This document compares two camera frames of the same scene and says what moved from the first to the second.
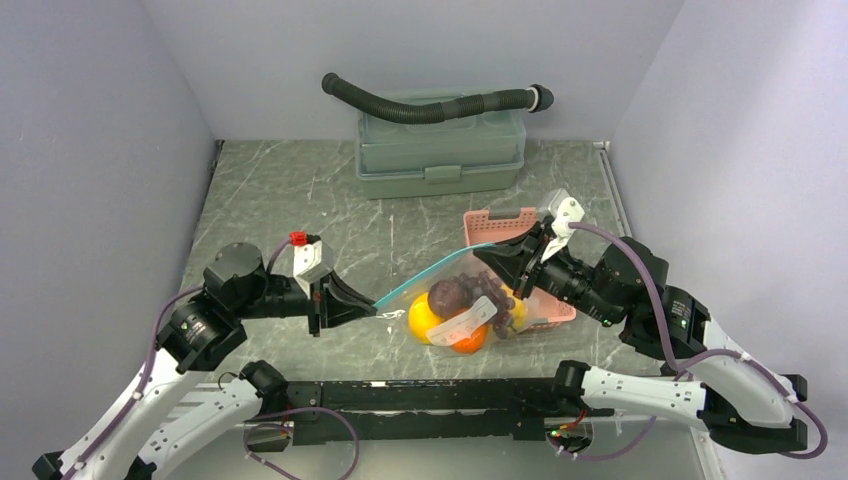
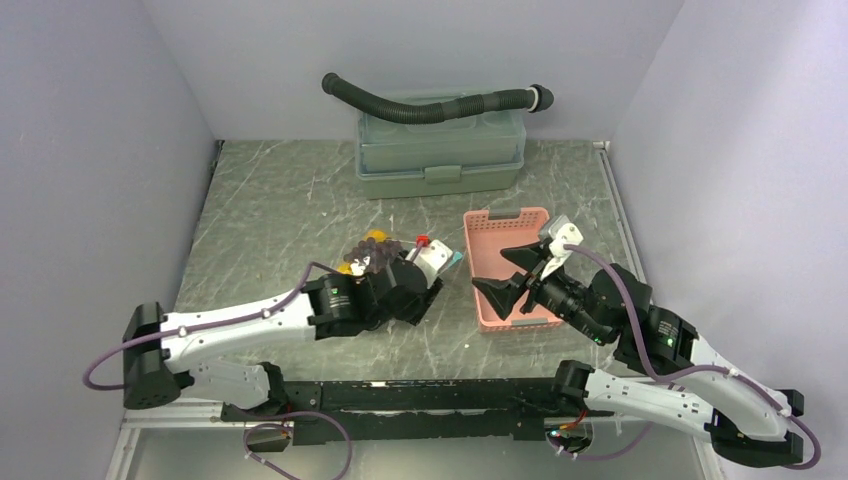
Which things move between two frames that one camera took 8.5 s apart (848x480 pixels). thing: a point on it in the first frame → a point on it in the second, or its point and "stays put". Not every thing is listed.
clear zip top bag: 463,308 → 373,252
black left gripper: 342,303 → 415,313
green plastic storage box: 476,153 stays put
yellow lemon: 421,318 → 345,268
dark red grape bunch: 463,290 → 379,252
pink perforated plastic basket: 540,308 stays put
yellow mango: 520,313 → 378,235
